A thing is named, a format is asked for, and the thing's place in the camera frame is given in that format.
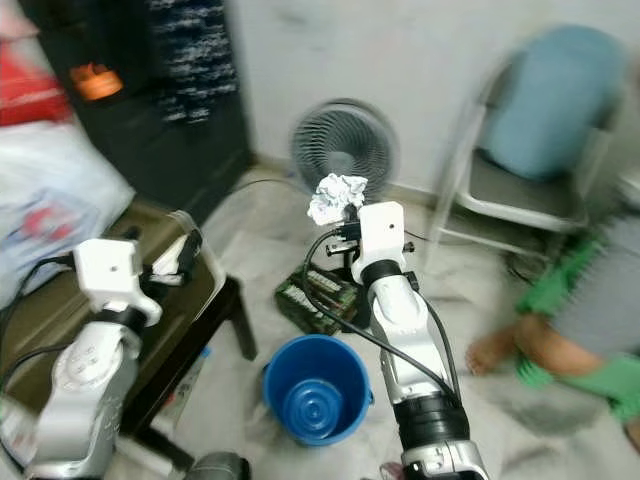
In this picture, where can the white paper ball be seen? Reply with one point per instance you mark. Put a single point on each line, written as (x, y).
(335, 197)

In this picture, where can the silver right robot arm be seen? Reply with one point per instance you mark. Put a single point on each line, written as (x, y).
(400, 330)

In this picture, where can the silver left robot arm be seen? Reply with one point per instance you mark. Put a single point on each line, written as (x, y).
(80, 390)

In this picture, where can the clear plastic container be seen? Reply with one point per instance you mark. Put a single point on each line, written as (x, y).
(165, 250)

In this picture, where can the brown small table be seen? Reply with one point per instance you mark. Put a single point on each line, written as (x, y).
(190, 310)

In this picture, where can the green black carton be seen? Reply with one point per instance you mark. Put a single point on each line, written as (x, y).
(310, 300)

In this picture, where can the grey floor fan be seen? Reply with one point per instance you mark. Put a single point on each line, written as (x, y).
(345, 140)

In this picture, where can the black cabinet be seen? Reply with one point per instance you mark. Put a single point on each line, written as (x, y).
(140, 150)

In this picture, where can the white plastic bag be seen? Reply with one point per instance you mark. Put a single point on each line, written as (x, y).
(60, 200)

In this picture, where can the blue plastic bucket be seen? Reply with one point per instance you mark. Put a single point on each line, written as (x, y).
(317, 388)

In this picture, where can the grey metal chair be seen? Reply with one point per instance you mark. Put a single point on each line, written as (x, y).
(510, 195)

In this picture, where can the dark patterned hanging cloth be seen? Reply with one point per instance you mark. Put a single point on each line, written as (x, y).
(192, 60)

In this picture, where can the small orange object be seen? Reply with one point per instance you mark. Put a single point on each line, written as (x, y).
(97, 82)

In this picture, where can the grey left robot leg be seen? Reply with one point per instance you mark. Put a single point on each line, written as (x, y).
(220, 467)

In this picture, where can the green slipper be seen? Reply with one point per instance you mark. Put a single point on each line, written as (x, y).
(600, 385)
(555, 285)

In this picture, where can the red fabric bundle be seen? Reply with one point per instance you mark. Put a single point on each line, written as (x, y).
(30, 90)

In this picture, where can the blue cushion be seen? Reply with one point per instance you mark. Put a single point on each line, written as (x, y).
(555, 100)

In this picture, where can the pink pillow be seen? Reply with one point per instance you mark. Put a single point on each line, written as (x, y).
(15, 18)

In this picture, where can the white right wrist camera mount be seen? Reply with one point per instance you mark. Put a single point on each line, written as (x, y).
(380, 235)

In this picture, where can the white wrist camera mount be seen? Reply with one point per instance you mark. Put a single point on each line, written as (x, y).
(110, 275)
(380, 235)

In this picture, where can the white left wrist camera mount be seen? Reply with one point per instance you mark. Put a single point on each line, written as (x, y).
(110, 275)

